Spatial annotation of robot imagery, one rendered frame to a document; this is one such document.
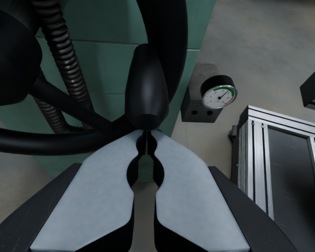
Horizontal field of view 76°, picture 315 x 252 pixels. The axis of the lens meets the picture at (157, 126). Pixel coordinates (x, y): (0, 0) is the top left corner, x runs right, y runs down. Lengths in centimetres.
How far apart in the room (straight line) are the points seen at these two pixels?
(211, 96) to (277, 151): 67
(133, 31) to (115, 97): 16
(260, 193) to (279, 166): 18
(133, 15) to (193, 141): 86
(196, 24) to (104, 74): 19
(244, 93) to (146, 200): 95
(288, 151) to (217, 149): 32
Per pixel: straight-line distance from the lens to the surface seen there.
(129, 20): 35
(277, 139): 105
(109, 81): 43
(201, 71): 49
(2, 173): 113
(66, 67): 25
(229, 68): 163
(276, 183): 93
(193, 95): 43
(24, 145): 29
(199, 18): 35
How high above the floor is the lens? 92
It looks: 55 degrees down
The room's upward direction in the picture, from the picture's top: 12 degrees clockwise
